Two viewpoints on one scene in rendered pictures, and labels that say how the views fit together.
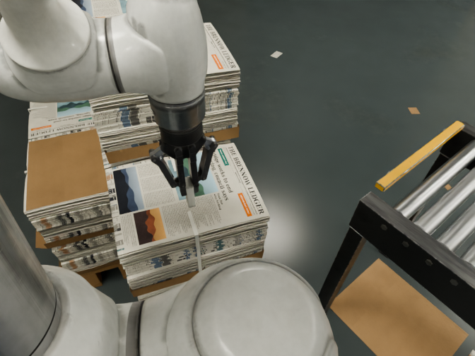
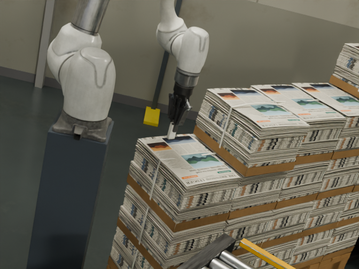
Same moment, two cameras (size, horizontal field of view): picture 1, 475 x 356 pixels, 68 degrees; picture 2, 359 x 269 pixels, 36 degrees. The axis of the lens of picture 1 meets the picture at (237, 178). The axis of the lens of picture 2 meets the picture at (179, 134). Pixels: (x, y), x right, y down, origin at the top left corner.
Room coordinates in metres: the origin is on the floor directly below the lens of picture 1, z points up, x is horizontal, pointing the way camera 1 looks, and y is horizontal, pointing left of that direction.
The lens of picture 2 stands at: (-0.21, -1.76, 1.85)
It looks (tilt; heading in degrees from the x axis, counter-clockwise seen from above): 24 degrees down; 69
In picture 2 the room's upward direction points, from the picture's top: 15 degrees clockwise
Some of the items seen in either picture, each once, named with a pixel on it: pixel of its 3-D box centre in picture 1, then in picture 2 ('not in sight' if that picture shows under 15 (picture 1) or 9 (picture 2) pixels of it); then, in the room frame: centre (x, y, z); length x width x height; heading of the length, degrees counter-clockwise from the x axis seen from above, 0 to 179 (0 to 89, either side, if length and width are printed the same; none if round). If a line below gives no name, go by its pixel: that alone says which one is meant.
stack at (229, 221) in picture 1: (167, 176); (236, 220); (1.00, 0.30, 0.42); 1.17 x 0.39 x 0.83; 21
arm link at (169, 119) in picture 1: (177, 103); (186, 76); (0.48, 0.10, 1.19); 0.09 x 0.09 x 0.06
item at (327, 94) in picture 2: not in sight; (336, 98); (1.39, 0.45, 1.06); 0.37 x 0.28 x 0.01; 110
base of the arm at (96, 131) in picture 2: not in sight; (83, 121); (0.10, -0.04, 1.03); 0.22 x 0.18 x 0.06; 74
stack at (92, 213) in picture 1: (88, 180); not in sight; (1.06, 0.69, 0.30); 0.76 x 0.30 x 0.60; 21
